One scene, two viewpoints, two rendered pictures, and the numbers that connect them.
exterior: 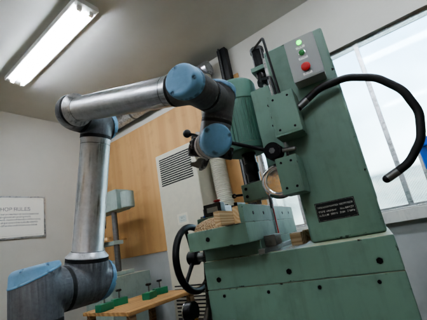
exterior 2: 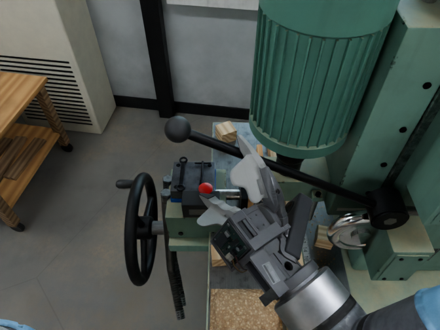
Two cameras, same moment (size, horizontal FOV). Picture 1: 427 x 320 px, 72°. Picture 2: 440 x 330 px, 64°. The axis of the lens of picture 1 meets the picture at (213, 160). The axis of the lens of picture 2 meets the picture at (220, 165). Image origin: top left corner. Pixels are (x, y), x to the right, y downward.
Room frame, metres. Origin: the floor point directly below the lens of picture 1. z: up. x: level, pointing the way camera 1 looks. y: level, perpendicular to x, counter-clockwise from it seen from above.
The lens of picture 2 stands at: (0.81, 0.18, 1.62)
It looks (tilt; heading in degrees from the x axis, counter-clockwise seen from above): 50 degrees down; 334
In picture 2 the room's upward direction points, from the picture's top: straight up
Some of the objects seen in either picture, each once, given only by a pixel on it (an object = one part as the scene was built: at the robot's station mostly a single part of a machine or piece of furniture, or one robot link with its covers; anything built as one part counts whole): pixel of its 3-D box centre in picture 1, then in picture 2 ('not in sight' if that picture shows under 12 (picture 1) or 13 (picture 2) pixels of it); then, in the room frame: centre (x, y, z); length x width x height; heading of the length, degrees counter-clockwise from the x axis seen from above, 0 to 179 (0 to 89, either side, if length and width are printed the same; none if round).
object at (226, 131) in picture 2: not in sight; (226, 132); (1.45, -0.14, 0.92); 0.05 x 0.04 x 0.04; 90
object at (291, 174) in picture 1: (292, 175); (393, 246); (0.95, -0.24, 1.02); 0.09 x 0.07 x 0.12; 154
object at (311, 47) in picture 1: (304, 60); not in sight; (0.91, -0.37, 1.40); 0.10 x 0.06 x 0.16; 64
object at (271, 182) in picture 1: (279, 180); (359, 230); (1.01, -0.21, 1.02); 0.12 x 0.03 x 0.12; 64
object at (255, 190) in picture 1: (262, 192); (293, 181); (1.16, -0.16, 1.01); 0.14 x 0.07 x 0.09; 64
